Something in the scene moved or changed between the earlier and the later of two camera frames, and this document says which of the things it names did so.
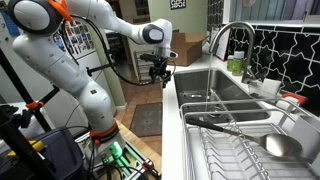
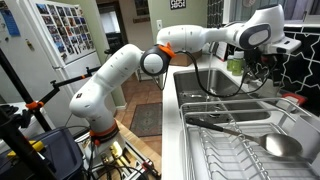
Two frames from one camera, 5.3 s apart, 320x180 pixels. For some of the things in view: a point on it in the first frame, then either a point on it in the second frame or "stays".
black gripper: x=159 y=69 to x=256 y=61
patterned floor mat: x=147 y=119 stays
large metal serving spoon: x=277 y=144 stays
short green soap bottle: x=230 y=63 stays
